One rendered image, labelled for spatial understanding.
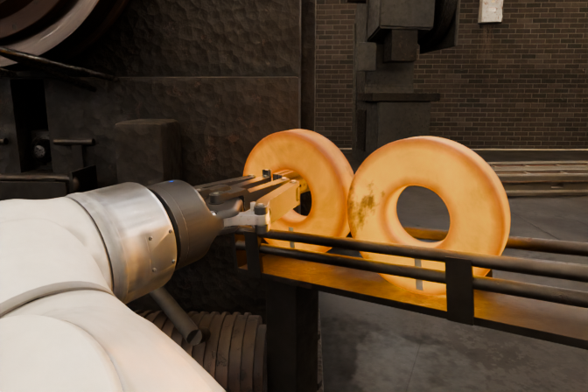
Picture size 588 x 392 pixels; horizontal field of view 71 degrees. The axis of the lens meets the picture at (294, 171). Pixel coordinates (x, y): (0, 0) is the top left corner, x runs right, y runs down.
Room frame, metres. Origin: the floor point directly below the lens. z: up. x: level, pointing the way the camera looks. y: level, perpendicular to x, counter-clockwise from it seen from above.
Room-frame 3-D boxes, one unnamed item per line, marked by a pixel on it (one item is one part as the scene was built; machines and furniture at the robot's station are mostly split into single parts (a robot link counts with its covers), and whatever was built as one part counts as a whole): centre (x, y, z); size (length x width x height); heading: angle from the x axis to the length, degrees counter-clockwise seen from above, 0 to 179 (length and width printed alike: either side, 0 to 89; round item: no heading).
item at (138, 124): (0.68, 0.24, 0.68); 0.11 x 0.08 x 0.24; 178
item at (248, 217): (0.35, 0.05, 0.73); 0.05 x 0.05 x 0.02; 51
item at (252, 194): (0.41, 0.04, 0.73); 0.11 x 0.01 x 0.04; 141
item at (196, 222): (0.36, 0.09, 0.73); 0.09 x 0.08 x 0.07; 143
